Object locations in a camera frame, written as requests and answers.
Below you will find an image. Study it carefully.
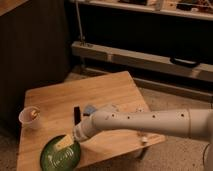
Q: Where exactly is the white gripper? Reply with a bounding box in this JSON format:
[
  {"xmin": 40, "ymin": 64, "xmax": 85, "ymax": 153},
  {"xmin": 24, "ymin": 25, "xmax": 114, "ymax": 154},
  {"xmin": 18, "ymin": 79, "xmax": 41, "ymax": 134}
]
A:
[{"xmin": 55, "ymin": 117, "xmax": 97, "ymax": 150}]

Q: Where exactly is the green ceramic bowl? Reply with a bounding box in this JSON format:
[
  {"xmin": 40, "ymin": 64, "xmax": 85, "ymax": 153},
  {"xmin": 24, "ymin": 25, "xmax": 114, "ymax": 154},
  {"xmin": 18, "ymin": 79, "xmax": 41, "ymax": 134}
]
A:
[{"xmin": 40, "ymin": 135, "xmax": 81, "ymax": 171}]

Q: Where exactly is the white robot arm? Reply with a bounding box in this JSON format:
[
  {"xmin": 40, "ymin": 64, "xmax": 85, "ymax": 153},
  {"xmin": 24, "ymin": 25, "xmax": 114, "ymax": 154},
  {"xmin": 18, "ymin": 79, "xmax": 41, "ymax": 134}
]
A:
[{"xmin": 54, "ymin": 105, "xmax": 213, "ymax": 171}]

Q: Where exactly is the black remote control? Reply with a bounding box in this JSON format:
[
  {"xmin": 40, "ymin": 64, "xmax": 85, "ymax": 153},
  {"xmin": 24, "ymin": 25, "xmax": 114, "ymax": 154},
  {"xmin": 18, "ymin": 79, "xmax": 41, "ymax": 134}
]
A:
[{"xmin": 74, "ymin": 106, "xmax": 81, "ymax": 125}]

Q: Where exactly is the wooden table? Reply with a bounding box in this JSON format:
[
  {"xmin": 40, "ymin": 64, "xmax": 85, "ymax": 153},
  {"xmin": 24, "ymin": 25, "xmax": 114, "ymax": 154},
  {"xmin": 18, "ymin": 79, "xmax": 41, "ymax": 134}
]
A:
[{"xmin": 16, "ymin": 70, "xmax": 167, "ymax": 171}]

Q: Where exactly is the white game controller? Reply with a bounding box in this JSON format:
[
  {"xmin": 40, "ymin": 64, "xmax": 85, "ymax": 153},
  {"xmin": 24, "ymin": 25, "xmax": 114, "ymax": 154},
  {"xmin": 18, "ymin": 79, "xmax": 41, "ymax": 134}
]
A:
[{"xmin": 136, "ymin": 107, "xmax": 148, "ymax": 145}]

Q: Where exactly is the metal shelf rack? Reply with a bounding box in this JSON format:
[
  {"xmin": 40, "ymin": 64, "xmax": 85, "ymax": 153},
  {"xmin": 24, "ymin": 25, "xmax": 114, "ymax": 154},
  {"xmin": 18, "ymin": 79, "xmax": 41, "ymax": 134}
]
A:
[{"xmin": 68, "ymin": 0, "xmax": 213, "ymax": 101}]

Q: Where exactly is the black handle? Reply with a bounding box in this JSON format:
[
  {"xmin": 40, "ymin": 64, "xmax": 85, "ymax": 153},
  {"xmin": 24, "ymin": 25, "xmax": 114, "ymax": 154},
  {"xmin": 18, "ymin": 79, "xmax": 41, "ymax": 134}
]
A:
[{"xmin": 170, "ymin": 58, "xmax": 201, "ymax": 68}]

